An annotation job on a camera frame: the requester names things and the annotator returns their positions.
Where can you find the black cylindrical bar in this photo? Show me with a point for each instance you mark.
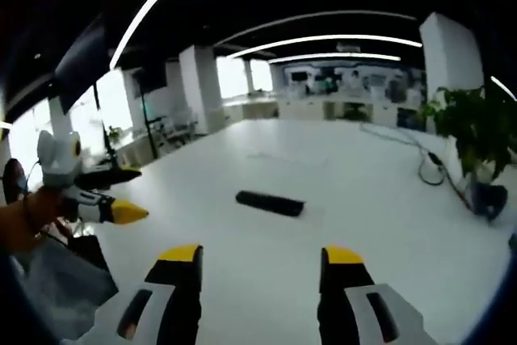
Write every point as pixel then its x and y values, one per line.
pixel 270 203

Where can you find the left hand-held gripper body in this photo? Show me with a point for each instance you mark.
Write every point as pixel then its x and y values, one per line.
pixel 60 163

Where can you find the large black panel stand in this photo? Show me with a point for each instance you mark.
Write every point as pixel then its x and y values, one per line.
pixel 81 62

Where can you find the white ceiling light strip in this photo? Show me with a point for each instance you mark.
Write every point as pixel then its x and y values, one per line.
pixel 134 21
pixel 343 37
pixel 335 55

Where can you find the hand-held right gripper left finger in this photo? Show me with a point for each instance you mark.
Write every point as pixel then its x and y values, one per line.
pixel 177 300

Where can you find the green potted plant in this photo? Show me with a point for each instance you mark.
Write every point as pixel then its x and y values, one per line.
pixel 476 127

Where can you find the white square pillar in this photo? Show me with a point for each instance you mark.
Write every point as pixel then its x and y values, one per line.
pixel 448 58
pixel 202 86

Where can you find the person's left hand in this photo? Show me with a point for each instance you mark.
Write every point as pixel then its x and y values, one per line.
pixel 54 209

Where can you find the white perforated chair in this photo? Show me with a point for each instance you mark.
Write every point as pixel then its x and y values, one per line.
pixel 68 296

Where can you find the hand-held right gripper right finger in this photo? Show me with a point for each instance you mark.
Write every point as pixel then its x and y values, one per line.
pixel 343 300

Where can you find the dark blue object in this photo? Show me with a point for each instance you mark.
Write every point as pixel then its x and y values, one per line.
pixel 490 199

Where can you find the cluster of office chairs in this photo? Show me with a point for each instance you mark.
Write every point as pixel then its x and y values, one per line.
pixel 177 129

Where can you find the white cabinet row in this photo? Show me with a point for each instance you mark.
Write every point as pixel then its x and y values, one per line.
pixel 303 108

